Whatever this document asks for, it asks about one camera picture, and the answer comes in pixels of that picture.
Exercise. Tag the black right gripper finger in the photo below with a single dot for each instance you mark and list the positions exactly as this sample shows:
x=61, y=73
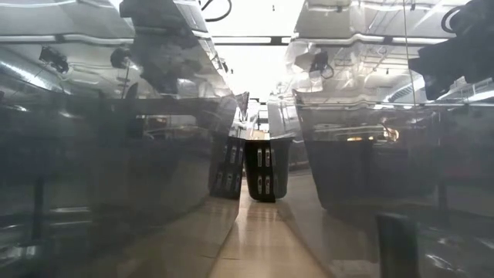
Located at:
x=436, y=89

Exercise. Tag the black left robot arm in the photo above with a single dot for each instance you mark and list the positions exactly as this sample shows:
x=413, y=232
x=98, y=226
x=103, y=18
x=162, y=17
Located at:
x=154, y=42

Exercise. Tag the black hanging camera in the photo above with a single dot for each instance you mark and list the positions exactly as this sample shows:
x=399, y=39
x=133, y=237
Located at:
x=320, y=62

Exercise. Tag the black overhead frame beam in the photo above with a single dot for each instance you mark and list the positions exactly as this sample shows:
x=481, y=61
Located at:
x=247, y=39

